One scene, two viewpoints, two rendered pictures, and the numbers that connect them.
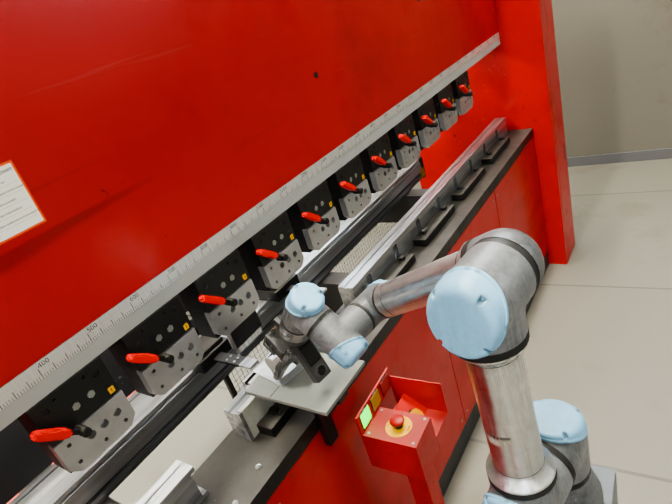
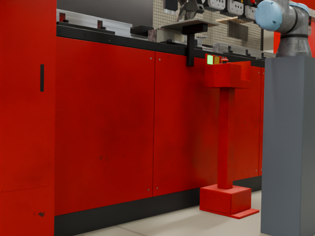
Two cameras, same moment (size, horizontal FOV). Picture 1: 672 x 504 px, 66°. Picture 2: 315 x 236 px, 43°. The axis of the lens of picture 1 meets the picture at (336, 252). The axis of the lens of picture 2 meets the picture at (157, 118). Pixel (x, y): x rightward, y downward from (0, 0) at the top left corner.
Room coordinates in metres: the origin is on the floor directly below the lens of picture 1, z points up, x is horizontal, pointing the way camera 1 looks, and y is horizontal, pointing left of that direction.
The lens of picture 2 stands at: (-1.09, 0.13, 0.55)
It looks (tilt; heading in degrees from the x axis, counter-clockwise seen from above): 2 degrees down; 5
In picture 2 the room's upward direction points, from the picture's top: 1 degrees clockwise
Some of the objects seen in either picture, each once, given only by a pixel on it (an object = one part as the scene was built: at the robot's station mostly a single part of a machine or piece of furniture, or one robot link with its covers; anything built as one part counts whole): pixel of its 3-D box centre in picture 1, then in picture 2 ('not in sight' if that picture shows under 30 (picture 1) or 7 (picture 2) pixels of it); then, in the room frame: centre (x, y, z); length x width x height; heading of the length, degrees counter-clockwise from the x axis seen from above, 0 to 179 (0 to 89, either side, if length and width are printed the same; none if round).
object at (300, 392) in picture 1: (304, 377); (189, 25); (1.06, 0.17, 1.00); 0.26 x 0.18 x 0.01; 49
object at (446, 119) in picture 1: (439, 108); not in sight; (2.19, -0.61, 1.26); 0.15 x 0.09 x 0.17; 139
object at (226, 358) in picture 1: (220, 355); (151, 29); (1.26, 0.40, 1.01); 0.26 x 0.12 x 0.05; 49
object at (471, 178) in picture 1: (469, 183); not in sight; (2.18, -0.68, 0.89); 0.30 x 0.05 x 0.03; 139
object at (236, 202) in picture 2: not in sight; (229, 199); (1.04, -0.06, 0.06); 0.25 x 0.20 x 0.12; 52
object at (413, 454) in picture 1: (404, 420); (227, 71); (1.06, -0.03, 0.75); 0.20 x 0.16 x 0.18; 142
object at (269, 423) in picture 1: (298, 390); (181, 47); (1.15, 0.22, 0.89); 0.30 x 0.05 x 0.03; 139
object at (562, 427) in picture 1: (553, 440); (293, 20); (0.70, -0.29, 0.94); 0.13 x 0.12 x 0.14; 132
